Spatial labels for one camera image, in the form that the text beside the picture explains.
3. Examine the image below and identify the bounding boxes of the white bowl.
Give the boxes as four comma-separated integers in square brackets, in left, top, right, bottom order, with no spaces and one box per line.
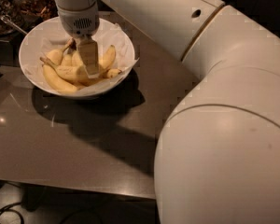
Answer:
[18,16,136,100]

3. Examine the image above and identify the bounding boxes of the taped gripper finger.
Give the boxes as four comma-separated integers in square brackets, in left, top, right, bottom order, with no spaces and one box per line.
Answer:
[77,36,99,78]

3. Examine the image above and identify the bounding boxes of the metal spoon handle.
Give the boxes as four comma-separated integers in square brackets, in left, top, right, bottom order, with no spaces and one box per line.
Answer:
[0,15,27,35]

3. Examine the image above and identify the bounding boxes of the black floor cable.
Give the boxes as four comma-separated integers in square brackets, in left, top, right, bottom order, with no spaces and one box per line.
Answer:
[0,201,26,224]

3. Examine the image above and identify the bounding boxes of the tray of dried snacks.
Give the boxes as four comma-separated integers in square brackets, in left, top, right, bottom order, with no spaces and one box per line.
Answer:
[17,0,58,21]

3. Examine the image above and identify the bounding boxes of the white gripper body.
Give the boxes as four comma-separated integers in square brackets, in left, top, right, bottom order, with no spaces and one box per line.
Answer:
[57,2,100,38]

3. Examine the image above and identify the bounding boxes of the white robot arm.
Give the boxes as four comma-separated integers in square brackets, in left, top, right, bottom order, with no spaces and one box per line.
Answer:
[55,0,280,224]

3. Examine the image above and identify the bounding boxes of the yellow banana bunch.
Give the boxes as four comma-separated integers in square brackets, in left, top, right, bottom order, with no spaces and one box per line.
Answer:
[41,39,121,88]

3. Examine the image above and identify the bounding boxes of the white paper liner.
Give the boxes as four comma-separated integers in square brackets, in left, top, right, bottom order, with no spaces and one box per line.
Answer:
[21,22,140,97]

